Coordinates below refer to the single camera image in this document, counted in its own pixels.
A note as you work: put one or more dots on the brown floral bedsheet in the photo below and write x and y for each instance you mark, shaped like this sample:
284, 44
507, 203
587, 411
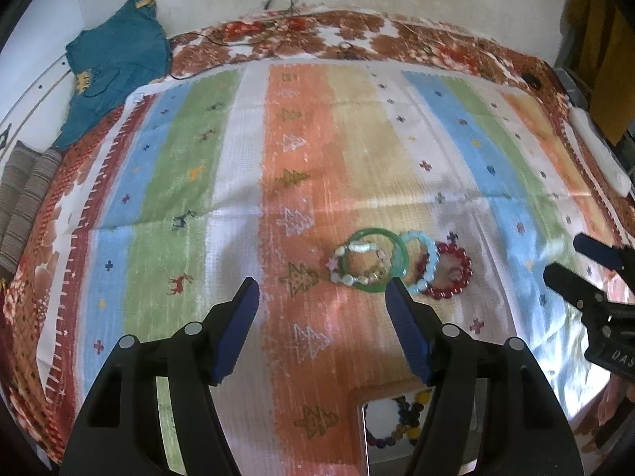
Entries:
347, 34

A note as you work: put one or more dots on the white long object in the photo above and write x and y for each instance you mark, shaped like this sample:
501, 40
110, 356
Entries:
611, 169

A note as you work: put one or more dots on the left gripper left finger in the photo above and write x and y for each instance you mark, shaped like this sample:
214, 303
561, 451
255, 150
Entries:
117, 431

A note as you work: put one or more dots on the silver jewelry tray box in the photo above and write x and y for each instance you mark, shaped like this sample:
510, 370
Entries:
384, 421

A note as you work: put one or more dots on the yellow hanging cloth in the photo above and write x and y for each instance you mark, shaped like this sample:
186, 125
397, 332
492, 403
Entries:
605, 63

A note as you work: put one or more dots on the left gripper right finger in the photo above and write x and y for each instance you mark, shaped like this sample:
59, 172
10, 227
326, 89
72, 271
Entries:
524, 430

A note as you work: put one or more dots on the grey striped folded cloth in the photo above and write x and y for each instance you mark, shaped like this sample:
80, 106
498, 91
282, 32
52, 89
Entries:
24, 184

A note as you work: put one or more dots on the striped colourful blanket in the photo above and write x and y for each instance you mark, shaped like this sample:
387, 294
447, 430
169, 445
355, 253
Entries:
307, 183

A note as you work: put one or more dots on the small black round object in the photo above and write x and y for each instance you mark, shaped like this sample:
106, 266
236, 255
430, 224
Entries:
532, 80

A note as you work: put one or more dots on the teal shirt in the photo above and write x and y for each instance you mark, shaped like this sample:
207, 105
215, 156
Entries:
128, 50

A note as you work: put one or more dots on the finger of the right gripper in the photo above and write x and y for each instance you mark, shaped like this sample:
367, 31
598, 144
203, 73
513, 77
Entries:
611, 257
574, 289

